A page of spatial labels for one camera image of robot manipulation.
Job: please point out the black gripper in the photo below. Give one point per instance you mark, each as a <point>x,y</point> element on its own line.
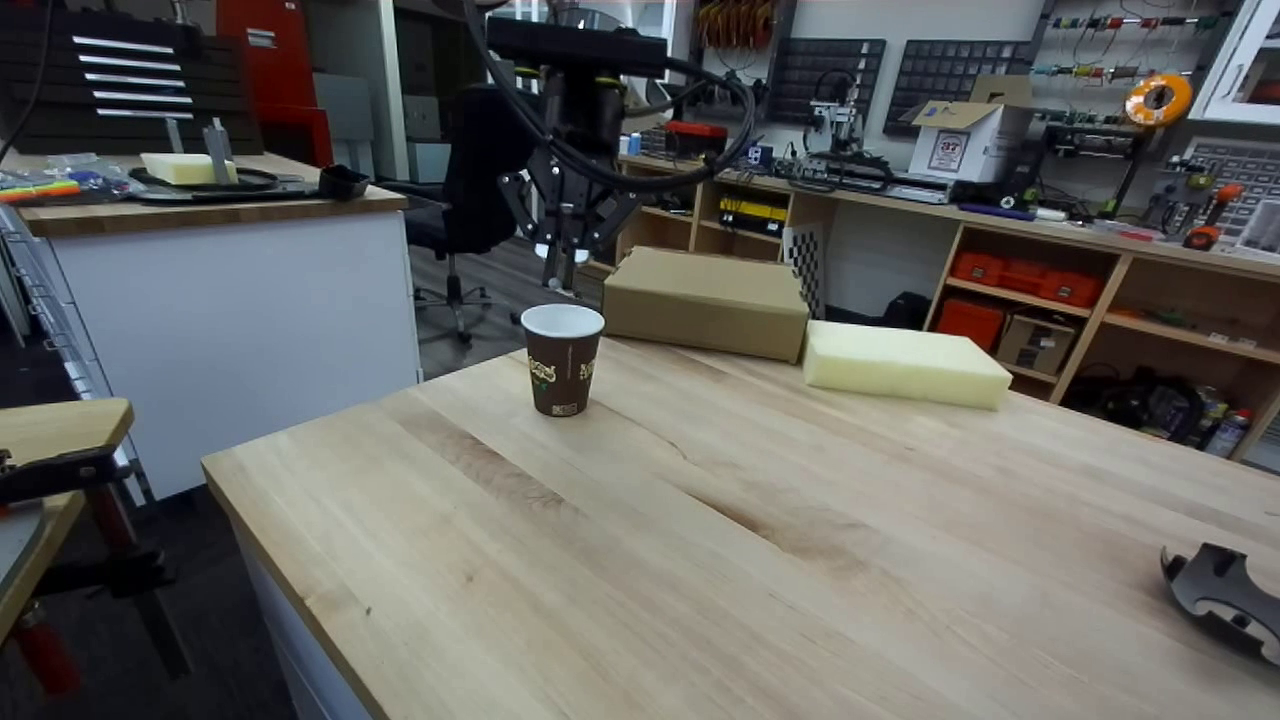
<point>583,127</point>

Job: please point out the black marker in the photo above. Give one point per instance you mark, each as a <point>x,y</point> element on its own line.
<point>562,276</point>

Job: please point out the brown paper cup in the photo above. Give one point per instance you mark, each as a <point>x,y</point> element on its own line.
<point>562,366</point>

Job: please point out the black swivel chair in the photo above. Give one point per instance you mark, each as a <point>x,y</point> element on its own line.
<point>464,185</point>

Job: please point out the brown cardboard box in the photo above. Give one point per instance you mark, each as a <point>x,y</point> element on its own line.
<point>705,305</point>

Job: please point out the red tool cabinet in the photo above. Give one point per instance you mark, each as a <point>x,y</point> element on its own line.
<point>278,72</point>

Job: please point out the black pegboard with tools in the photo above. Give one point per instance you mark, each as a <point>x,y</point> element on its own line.
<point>892,81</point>

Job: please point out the white spray bottle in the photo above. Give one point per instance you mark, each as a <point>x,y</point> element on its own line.
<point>217,150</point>

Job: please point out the white side table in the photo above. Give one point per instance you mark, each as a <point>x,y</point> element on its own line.
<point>227,322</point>

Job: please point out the black round tray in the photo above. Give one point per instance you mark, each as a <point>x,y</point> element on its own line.
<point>202,185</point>

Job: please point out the pale yellow foam block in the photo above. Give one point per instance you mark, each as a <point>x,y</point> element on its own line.
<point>904,363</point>

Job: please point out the small yellow foam pad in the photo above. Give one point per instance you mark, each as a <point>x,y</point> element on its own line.
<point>178,169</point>

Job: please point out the white cardboard carton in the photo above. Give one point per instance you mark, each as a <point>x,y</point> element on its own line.
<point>956,143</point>

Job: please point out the red storage bins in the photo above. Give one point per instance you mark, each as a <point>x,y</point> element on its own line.
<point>1022,287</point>

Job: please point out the black louvered panel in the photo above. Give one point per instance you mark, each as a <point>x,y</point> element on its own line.
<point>126,81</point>

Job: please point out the wooden storage shelf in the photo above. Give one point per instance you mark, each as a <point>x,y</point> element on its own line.
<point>1065,295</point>

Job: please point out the wooden stool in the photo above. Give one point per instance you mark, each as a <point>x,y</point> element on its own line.
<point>62,492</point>

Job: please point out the orange tape roll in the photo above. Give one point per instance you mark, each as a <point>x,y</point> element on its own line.
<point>1157,99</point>

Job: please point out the white glass door cabinet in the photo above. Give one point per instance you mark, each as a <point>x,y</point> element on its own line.
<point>1243,60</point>

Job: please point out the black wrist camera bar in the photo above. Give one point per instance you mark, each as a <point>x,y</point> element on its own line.
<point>573,44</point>

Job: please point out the grey black clamp mount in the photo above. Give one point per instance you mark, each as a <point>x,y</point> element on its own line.
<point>1227,603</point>

